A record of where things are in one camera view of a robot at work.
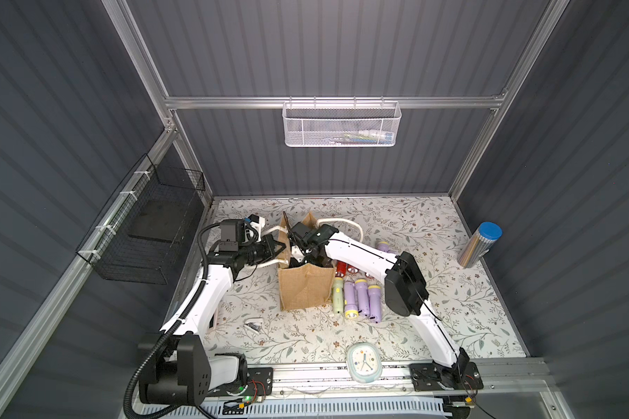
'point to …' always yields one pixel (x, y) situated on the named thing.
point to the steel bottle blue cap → (480, 243)
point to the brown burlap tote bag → (303, 285)
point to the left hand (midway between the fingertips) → (289, 248)
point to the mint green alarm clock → (364, 362)
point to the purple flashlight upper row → (383, 246)
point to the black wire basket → (140, 235)
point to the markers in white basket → (363, 137)
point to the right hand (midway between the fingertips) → (299, 282)
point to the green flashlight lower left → (338, 296)
